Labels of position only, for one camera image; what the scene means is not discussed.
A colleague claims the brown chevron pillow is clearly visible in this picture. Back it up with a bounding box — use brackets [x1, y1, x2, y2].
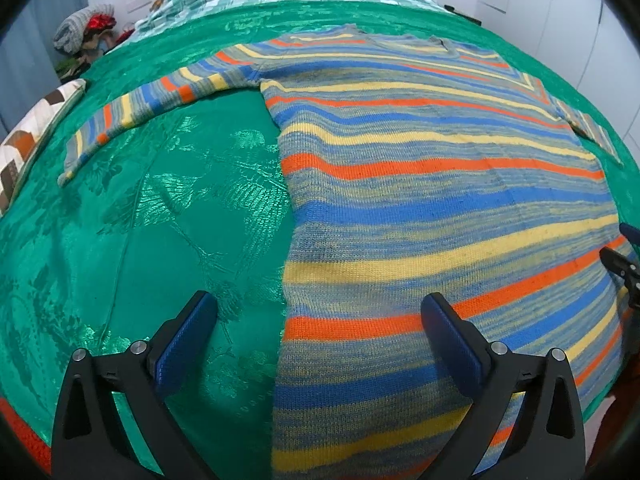
[0, 78, 88, 216]

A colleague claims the grey-blue curtain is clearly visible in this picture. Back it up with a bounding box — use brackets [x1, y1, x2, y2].
[0, 0, 91, 136]

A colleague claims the grey knitted cloth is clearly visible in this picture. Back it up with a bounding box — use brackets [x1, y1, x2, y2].
[52, 4, 117, 55]

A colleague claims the white wardrobe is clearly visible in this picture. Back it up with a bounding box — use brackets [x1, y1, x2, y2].
[475, 0, 640, 146]

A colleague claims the striped knitted sweater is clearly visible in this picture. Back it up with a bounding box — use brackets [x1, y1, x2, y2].
[57, 24, 632, 480]

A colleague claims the orange blanket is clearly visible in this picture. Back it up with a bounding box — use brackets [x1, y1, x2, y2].
[0, 367, 640, 480]

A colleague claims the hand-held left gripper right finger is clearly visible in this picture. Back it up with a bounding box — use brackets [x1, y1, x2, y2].
[420, 292, 587, 480]

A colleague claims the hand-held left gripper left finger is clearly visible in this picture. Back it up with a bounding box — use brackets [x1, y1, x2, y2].
[50, 290, 219, 480]

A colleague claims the green patterned blanket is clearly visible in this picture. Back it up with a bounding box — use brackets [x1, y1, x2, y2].
[0, 0, 640, 431]

